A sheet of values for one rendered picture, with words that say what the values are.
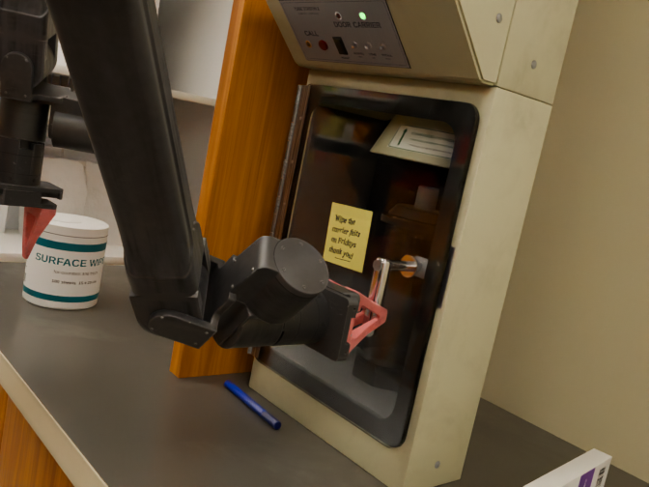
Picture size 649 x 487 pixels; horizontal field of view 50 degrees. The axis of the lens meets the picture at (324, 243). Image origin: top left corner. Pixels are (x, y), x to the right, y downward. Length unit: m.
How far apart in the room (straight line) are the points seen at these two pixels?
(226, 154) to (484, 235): 0.39
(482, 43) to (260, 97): 0.38
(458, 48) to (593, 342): 0.59
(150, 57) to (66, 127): 0.49
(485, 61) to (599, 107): 0.48
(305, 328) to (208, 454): 0.24
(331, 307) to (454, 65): 0.28
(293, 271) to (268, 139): 0.46
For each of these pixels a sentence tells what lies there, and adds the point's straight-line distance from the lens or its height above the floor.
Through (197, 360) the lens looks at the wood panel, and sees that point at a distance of 1.06.
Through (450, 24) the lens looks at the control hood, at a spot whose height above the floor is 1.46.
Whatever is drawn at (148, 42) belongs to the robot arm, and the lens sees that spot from 0.44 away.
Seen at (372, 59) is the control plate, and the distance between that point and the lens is 0.84.
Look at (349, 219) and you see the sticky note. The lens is 0.87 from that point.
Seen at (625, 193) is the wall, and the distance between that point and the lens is 1.15.
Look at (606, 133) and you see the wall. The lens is 1.18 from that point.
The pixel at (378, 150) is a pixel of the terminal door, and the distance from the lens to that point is 0.84.
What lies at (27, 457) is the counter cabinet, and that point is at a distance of 1.08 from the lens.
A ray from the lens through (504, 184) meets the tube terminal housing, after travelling 0.80.
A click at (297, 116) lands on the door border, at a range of 0.97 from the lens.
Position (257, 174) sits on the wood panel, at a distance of 1.02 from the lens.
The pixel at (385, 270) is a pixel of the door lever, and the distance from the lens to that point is 0.76.
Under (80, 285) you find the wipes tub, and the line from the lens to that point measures 1.29.
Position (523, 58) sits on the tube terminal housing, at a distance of 0.80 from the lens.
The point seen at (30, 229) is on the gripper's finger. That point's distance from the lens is 1.00.
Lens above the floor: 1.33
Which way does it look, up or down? 9 degrees down
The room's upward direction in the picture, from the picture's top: 12 degrees clockwise
